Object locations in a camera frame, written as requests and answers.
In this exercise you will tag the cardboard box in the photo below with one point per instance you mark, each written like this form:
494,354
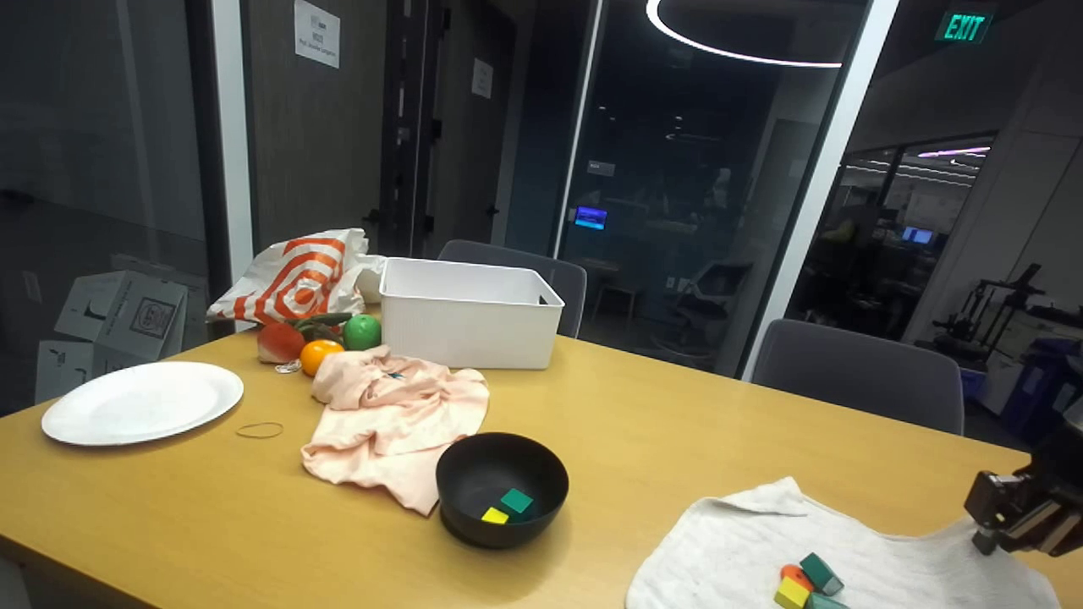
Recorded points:
64,370
124,308

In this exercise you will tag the small paper door notice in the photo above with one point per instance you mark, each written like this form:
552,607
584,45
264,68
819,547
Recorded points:
483,79

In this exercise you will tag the white round plate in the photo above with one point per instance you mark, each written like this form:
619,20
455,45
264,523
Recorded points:
139,403

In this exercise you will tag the red tomato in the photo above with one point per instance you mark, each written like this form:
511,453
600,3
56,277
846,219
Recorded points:
280,342

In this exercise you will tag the yellow wooden block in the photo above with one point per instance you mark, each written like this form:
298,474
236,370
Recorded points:
788,592
494,515

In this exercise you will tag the green exit sign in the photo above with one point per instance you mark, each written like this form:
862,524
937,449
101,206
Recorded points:
967,28

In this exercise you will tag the white paper wall sign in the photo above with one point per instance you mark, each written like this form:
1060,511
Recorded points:
315,34

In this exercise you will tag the orange and white striped bag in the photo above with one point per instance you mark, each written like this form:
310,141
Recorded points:
293,276

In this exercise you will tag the orange wooden block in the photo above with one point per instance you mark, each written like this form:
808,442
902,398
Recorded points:
796,577

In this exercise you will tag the blue lit screen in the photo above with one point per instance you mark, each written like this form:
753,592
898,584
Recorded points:
590,219

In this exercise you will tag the green wooden block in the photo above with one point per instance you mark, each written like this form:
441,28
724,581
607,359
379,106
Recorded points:
517,502
827,603
819,573

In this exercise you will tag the white terry towel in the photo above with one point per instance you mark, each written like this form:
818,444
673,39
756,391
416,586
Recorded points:
723,553

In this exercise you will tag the green apple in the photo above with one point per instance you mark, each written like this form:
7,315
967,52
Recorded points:
363,333

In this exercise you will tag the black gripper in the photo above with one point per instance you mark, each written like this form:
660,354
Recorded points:
988,509

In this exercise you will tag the white plastic bin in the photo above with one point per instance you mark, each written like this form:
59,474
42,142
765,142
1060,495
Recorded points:
469,326

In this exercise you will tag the thin rubber band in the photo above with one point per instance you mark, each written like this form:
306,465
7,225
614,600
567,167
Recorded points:
236,432

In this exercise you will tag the black bowl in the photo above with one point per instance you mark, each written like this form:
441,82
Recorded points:
528,531

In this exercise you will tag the pink crumpled cloth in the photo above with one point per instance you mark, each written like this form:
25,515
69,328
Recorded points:
389,428

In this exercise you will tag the orange fruit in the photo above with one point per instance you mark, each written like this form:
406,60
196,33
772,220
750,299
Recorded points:
320,356

